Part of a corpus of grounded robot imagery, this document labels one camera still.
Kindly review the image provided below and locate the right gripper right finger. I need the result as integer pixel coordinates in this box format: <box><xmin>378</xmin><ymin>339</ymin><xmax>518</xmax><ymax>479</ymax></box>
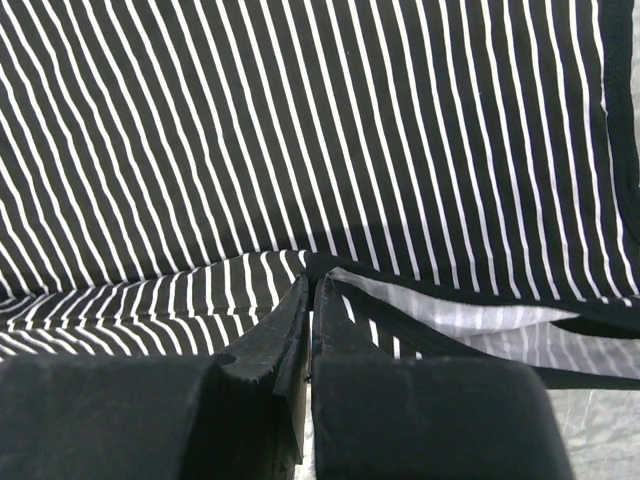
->
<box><xmin>311</xmin><ymin>279</ymin><xmax>573</xmax><ymax>479</ymax></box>

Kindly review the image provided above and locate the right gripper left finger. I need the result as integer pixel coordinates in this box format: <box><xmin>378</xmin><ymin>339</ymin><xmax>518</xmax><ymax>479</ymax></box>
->
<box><xmin>1</xmin><ymin>276</ymin><xmax>309</xmax><ymax>479</ymax></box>

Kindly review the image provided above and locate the black white striped tank top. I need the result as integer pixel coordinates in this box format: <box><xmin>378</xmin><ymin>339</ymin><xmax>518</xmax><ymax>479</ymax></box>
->
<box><xmin>1</xmin><ymin>1</ymin><xmax>639</xmax><ymax>389</ymax></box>

